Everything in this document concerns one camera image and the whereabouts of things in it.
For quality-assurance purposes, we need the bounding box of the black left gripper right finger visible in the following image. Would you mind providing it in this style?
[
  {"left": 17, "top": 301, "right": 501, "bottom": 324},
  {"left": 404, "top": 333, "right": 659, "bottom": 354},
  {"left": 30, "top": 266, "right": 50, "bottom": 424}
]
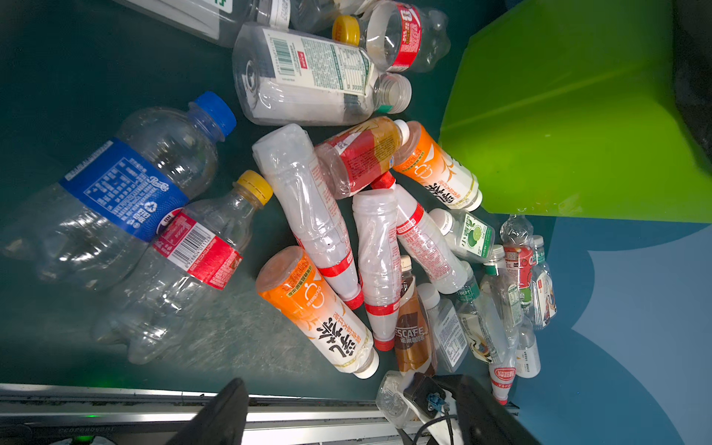
[{"left": 439, "top": 375, "right": 540, "bottom": 445}]

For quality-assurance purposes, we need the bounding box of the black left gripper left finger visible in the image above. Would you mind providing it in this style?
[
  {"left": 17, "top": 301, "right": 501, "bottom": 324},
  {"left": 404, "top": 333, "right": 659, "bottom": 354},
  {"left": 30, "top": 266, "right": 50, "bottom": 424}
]
[{"left": 166, "top": 378, "right": 250, "bottom": 445}]

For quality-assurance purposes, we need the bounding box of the clear small bottle white label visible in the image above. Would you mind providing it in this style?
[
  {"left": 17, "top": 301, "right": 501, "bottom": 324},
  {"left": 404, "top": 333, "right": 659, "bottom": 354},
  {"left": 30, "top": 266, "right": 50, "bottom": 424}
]
[{"left": 417, "top": 283, "right": 469, "bottom": 373}]

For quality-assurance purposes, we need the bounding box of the brown coffee bottle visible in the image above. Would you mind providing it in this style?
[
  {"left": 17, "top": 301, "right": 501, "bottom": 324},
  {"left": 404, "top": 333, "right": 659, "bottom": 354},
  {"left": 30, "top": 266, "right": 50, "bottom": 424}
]
[{"left": 395, "top": 255, "right": 437, "bottom": 376}]

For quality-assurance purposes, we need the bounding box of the orange juice bottle front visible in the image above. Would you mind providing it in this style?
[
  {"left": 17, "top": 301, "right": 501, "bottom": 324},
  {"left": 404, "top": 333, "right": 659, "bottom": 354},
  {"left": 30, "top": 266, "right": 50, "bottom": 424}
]
[{"left": 256, "top": 246, "right": 379, "bottom": 379}]

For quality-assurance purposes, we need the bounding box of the orange juice bottle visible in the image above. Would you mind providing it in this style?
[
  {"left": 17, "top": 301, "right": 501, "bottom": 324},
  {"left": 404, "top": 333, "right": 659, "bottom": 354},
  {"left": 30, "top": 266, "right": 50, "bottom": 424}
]
[
  {"left": 256, "top": 246, "right": 379, "bottom": 379},
  {"left": 393, "top": 121, "right": 483, "bottom": 211}
]

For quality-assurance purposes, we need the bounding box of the clear bottle red label front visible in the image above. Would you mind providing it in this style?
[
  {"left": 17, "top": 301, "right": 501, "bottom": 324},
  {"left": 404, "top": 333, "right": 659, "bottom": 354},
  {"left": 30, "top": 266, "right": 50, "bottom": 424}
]
[{"left": 91, "top": 170, "right": 273, "bottom": 365}]

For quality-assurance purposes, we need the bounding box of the clear bottle blue label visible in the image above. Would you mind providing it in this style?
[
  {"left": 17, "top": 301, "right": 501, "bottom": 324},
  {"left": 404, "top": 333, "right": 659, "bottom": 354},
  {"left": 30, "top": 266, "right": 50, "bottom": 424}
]
[{"left": 1, "top": 92, "right": 237, "bottom": 291}]

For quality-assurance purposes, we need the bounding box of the green plastic bin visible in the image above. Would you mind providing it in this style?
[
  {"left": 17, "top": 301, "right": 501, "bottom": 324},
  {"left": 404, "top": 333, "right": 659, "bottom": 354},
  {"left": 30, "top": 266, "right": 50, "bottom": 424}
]
[{"left": 439, "top": 1, "right": 711, "bottom": 224}]

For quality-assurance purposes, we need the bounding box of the black bin liner bag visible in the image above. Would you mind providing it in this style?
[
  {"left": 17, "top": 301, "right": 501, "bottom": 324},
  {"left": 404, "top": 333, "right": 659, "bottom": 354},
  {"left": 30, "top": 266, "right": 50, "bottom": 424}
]
[{"left": 673, "top": 0, "right": 711, "bottom": 159}]

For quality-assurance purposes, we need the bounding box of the white bottle red logo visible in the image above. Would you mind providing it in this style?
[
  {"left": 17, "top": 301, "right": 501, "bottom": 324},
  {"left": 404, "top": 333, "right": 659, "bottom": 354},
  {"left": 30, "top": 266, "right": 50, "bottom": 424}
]
[{"left": 489, "top": 355, "right": 517, "bottom": 405}]

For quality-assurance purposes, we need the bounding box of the clear bottle green neck band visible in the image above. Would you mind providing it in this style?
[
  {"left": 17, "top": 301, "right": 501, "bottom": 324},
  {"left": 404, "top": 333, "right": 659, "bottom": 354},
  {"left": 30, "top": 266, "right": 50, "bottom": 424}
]
[{"left": 481, "top": 244, "right": 524, "bottom": 339}]

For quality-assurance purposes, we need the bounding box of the clear bottle colourful label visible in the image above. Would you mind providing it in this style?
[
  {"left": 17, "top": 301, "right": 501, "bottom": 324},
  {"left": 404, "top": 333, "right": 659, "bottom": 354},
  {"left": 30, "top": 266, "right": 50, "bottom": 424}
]
[{"left": 530, "top": 235, "right": 557, "bottom": 330}]

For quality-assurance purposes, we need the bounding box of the clear lime juice bottle right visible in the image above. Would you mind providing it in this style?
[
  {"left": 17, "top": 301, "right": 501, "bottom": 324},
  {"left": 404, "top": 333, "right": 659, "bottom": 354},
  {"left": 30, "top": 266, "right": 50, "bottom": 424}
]
[{"left": 428, "top": 209, "right": 495, "bottom": 263}]

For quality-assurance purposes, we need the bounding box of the clear lime juice bottle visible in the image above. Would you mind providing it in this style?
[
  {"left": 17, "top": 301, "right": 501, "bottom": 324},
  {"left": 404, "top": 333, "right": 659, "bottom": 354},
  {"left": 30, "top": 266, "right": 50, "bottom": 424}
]
[
  {"left": 428, "top": 209, "right": 495, "bottom": 263},
  {"left": 119, "top": 0, "right": 291, "bottom": 47}
]

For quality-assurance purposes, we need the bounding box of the clear bottle red label right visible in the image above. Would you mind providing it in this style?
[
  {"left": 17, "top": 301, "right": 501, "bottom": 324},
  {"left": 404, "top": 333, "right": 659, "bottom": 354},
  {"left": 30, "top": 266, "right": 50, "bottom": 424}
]
[{"left": 500, "top": 214, "right": 535, "bottom": 313}]

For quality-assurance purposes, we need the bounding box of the orange juice bottle back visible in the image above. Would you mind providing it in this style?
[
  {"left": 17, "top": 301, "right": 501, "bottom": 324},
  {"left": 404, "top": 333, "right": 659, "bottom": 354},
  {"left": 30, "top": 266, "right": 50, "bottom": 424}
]
[{"left": 393, "top": 121, "right": 483, "bottom": 211}]

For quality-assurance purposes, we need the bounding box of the small red yellow tea bottle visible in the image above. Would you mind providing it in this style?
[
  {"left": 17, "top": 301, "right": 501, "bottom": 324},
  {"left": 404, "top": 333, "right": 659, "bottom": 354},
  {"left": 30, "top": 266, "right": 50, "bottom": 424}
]
[{"left": 315, "top": 117, "right": 411, "bottom": 200}]

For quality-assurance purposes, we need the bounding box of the clear wide jar bottle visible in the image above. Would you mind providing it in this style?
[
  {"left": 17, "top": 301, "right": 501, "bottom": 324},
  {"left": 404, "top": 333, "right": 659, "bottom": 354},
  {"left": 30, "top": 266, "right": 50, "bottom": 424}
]
[{"left": 232, "top": 22, "right": 412, "bottom": 126}]

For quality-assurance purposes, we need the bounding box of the clear bottle red label yellow cap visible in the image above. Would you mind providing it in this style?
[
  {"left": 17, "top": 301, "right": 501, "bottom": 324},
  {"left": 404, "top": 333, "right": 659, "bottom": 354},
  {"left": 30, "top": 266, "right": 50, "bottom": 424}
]
[{"left": 332, "top": 1, "right": 451, "bottom": 72}]

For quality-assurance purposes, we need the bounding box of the clear lime juice bottle left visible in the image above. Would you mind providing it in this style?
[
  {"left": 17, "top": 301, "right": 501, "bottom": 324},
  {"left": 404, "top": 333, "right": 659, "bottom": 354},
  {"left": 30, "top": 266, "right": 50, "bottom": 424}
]
[{"left": 119, "top": 0, "right": 291, "bottom": 47}]

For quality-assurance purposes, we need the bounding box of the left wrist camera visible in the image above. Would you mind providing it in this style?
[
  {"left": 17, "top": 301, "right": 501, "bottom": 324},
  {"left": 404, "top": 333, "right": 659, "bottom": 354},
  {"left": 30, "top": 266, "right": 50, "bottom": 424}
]
[{"left": 400, "top": 371, "right": 465, "bottom": 445}]

